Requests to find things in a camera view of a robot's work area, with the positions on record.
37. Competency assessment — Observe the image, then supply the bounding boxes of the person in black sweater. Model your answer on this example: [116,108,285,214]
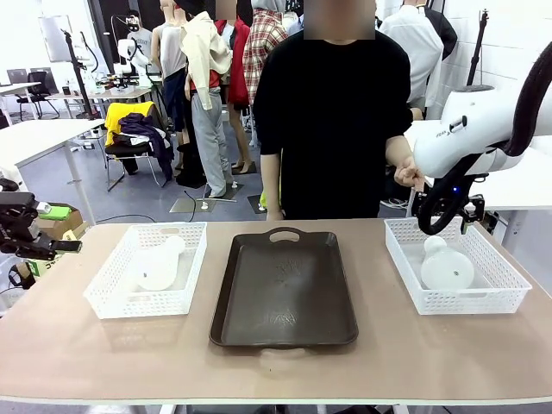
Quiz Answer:
[253,0,413,220]

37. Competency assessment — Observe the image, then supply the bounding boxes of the yellow garment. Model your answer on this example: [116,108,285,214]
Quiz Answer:
[104,101,155,147]

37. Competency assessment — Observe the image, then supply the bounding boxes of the person's left hand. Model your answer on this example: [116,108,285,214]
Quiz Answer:
[393,155,427,191]

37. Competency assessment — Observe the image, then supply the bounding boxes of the black tripod stand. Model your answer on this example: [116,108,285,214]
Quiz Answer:
[467,8,495,92]
[60,28,98,120]

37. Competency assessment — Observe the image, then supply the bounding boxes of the purple garment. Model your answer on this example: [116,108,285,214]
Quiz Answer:
[118,112,174,182]

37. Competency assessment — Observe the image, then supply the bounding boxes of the mannequin red jacket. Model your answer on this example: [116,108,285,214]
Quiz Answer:
[214,16,254,173]

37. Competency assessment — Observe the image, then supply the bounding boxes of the brown cardboard box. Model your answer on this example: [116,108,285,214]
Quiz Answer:
[38,202,90,241]

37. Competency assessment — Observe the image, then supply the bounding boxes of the green printed white carton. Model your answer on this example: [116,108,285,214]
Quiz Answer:
[16,256,66,279]

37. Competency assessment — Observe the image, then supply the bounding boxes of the black hanging garment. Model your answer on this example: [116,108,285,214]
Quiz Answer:
[424,6,459,61]

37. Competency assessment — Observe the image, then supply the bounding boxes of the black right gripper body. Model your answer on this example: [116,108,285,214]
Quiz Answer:
[426,189,486,223]

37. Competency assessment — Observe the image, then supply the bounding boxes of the mannequin beige jacket grey trousers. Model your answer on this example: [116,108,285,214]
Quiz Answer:
[179,0,236,199]

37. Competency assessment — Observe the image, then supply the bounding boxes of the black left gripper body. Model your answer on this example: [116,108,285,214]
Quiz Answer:
[0,192,43,256]

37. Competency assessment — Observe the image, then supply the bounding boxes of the mannequin plaid shirt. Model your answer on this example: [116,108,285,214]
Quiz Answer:
[241,7,291,147]

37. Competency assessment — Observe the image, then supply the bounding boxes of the grey mannequin base plate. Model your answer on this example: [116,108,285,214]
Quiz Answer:
[247,193,269,215]
[169,196,217,215]
[202,180,245,204]

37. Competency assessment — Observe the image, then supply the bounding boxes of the white background table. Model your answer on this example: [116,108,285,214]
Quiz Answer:
[0,118,107,225]

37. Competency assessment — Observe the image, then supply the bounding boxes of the mannequin white tank top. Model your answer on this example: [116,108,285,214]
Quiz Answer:
[151,0,191,147]

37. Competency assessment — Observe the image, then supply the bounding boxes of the lime green cloth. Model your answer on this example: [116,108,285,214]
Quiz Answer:
[258,180,282,209]

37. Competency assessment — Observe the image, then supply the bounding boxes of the dark brown handled tray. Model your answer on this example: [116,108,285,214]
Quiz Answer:
[209,227,360,349]

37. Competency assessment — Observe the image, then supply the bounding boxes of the translucent white conical flask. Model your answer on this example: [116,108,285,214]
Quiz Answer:
[136,235,186,292]
[420,235,475,291]

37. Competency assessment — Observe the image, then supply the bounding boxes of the background person white shirt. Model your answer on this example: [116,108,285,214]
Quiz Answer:
[125,15,155,66]

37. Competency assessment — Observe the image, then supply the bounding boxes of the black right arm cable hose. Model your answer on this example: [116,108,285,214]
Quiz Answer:
[417,55,552,236]

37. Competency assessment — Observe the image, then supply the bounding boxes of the person's right forearm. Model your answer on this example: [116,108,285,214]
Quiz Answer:
[260,153,284,215]

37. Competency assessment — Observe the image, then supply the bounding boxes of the person's left forearm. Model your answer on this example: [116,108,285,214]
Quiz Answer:
[385,134,417,167]

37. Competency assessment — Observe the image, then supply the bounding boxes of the white perforated plastic basket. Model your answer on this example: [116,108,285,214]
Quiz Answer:
[384,216,534,316]
[82,222,208,320]

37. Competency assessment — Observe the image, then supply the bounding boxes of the black office chair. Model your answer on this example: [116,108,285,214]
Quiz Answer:
[15,70,60,120]

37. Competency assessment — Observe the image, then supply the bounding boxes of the mannequin white shirt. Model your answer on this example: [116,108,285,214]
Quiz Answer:
[378,0,445,122]

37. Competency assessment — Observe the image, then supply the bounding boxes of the black metal chair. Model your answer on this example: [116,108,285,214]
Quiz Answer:
[105,140,170,193]

